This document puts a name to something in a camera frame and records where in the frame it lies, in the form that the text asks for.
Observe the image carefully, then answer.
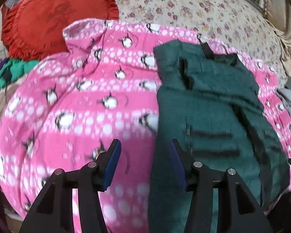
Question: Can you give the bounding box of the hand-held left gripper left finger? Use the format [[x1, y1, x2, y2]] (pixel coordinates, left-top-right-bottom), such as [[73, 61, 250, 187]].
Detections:
[[19, 139, 122, 233]]

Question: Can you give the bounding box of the floral bed quilt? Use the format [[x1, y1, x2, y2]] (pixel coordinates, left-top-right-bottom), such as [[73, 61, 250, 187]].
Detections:
[[80, 0, 289, 88]]

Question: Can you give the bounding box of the beige flowered bedspread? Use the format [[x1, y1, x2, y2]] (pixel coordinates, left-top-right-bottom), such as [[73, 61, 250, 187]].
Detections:
[[0, 83, 21, 142]]

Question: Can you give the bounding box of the grey clothes pile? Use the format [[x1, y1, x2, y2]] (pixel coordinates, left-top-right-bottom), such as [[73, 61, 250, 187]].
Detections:
[[275, 87, 291, 133]]

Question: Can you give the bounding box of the beige curtain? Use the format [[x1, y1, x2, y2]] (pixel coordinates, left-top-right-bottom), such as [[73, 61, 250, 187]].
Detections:
[[259, 0, 291, 77]]

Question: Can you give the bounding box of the pink penguin print blanket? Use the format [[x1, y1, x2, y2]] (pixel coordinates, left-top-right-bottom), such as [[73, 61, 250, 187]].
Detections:
[[0, 19, 291, 227]]

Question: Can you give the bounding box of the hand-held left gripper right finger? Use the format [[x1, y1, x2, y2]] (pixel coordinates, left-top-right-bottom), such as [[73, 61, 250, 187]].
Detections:
[[170, 139, 273, 233]]

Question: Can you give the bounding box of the green cloth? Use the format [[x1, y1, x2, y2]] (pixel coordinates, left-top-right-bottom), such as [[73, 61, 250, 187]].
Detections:
[[0, 59, 39, 98]]

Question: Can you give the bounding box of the red ruffled heart pillow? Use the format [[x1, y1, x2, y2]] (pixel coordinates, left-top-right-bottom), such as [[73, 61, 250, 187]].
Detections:
[[1, 0, 119, 61]]

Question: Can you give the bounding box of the dark green puffer jacket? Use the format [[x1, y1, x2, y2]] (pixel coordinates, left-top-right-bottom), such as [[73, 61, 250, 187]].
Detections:
[[148, 40, 291, 233]]

